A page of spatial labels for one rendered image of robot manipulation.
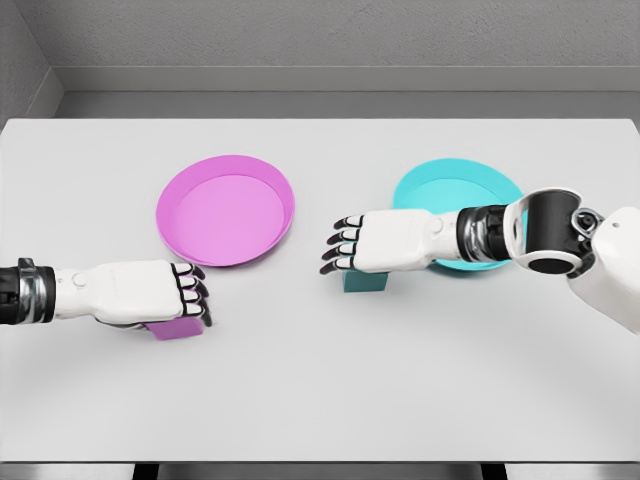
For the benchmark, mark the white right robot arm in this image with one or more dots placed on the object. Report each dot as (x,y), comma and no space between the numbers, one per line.
(545,235)

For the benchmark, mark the teal block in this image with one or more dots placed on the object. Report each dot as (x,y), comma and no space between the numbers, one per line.
(364,282)

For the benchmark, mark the pink block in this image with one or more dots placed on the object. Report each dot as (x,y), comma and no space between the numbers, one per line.
(175,328)

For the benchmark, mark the pink round plate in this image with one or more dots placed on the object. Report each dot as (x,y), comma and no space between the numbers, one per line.
(226,210)

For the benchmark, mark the cyan round plate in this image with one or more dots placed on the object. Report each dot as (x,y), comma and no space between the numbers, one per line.
(450,187)

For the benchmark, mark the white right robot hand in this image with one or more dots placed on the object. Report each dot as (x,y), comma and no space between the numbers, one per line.
(387,240)

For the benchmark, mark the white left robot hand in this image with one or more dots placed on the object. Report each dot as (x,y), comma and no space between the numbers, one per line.
(145,290)

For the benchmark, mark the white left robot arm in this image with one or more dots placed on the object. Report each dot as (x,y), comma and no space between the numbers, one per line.
(47,292)

